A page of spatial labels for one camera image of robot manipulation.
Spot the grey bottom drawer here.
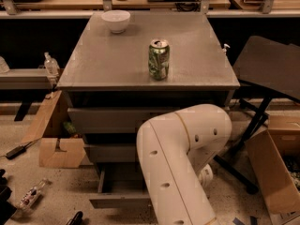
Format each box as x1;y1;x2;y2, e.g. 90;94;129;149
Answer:
90;162;152;209

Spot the grey drawer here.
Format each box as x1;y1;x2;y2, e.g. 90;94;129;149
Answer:
67;108;173;134
84;143;136;163
90;162;152;209

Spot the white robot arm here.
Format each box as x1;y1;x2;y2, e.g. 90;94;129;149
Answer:
137;104;232;225

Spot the grey top drawer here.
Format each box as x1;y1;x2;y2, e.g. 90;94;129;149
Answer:
67;108;173;134

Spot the grey drawer cabinet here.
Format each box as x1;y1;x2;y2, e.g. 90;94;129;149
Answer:
56;10;241;180

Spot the grey middle drawer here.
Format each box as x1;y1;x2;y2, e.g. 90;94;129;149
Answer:
84;143;136;163

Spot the green soda can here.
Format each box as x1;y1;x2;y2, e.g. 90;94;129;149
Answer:
148;38;170;81

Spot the white bowl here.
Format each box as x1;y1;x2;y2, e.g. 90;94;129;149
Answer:
101;10;130;34

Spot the cardboard box left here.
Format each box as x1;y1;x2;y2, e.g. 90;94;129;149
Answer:
22;91;86;169

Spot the cardboard box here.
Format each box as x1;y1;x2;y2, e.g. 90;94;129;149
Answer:
245;115;300;225
22;91;86;169

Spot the small white pump bottle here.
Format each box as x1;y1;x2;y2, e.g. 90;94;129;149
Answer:
222;43;231;55

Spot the clear sanitizer bottle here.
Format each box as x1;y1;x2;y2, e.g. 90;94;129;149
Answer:
44;52;59;76

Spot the black folding chair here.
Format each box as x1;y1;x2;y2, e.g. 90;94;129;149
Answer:
212;36;300;196

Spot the cardboard box right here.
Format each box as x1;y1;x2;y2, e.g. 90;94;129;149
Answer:
245;115;300;225

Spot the black tool on floor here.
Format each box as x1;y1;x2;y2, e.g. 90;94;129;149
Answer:
66;211;83;225

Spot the black power adapter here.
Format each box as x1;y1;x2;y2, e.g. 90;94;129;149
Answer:
6;140;38;160

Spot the grey low shelf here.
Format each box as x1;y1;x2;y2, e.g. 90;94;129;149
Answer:
0;68;57;90

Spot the clear bottle on floor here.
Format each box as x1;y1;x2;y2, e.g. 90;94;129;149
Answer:
18;178;50;211

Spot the black object bottom left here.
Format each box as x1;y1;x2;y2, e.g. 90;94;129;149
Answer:
0;169;17;225

